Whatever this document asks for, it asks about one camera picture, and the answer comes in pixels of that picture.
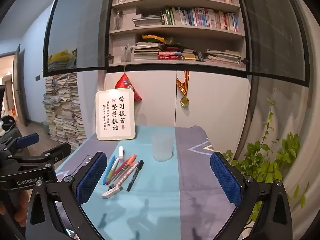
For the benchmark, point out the pink patterned pen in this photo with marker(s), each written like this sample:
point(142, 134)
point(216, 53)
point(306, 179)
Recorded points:
point(128, 173)

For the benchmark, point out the red pen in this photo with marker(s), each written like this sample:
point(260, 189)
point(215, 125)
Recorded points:
point(121, 169)

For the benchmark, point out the orange highlighter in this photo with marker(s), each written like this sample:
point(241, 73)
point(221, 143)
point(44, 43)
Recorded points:
point(131, 159)

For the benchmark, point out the white lower cabinet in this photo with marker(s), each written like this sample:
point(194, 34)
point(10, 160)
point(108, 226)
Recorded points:
point(155, 92)

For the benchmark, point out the glass cabinet door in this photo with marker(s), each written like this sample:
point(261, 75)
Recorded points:
point(275, 30)
point(82, 30)

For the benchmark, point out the yellow plush toy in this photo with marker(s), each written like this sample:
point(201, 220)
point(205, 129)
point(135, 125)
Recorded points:
point(60, 55)

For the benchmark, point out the pile of white notebooks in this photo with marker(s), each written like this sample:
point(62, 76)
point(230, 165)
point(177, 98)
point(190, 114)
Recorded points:
point(146, 52)

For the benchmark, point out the white green pen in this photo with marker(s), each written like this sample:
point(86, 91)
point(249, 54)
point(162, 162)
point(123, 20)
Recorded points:
point(115, 166)

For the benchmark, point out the framed calligraphy sign board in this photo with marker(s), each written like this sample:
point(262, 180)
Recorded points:
point(115, 115)

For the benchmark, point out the pile of dark books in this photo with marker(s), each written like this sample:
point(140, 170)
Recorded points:
point(192, 55)

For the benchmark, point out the white lilac correction tape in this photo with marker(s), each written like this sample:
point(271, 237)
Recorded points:
point(121, 152)

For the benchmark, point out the pile of worn workbooks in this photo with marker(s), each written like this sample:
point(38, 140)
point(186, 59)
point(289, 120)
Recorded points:
point(222, 57)

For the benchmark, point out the flat grey book stack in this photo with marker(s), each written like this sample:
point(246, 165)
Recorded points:
point(147, 21)

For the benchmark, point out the black wall switch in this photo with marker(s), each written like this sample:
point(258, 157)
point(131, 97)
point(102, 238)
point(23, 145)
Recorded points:
point(37, 77)

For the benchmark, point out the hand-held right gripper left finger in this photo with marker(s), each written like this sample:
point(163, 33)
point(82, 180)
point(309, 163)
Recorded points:
point(91, 177)

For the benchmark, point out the black white plush toy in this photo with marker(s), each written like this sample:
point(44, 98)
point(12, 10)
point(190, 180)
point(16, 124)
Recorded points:
point(6, 123)

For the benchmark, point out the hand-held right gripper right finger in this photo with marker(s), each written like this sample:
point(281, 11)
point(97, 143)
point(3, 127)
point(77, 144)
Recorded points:
point(225, 177)

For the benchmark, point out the black pen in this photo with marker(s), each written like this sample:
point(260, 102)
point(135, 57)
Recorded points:
point(135, 176)

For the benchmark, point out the gold medal with striped ribbon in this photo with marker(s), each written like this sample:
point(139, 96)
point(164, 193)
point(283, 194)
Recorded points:
point(184, 101)

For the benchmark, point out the grey pen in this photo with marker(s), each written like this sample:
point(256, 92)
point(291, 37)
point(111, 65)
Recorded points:
point(117, 179)

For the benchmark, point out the blue grey printed desk mat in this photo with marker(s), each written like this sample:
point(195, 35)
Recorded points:
point(195, 170)

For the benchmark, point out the yellow green garland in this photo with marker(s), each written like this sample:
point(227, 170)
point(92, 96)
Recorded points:
point(152, 38)

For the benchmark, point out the stack of red books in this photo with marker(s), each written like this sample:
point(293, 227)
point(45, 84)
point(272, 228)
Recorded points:
point(170, 55)

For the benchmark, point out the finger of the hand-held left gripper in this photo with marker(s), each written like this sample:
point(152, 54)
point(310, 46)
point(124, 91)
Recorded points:
point(57, 152)
point(27, 140)

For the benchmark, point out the tall stack of papers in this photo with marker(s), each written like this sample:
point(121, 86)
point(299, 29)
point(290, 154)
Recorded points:
point(62, 110)

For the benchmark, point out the grey bookshelf cabinet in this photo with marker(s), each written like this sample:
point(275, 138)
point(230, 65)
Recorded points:
point(125, 32)

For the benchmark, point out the green leafy plant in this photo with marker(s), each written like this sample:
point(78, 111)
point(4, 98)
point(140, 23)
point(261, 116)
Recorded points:
point(260, 160)

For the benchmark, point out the blue pen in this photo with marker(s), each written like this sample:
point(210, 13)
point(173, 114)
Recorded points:
point(109, 170)

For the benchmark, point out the person's left hand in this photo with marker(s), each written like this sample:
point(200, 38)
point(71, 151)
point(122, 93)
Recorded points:
point(21, 205)

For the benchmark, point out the white grey correction tape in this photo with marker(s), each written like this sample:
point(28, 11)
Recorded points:
point(112, 192)

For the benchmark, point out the red hanging ornament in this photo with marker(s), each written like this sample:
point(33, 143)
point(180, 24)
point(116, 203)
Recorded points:
point(125, 82)

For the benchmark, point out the grey room door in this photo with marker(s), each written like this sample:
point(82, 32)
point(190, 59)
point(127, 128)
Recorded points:
point(21, 87)

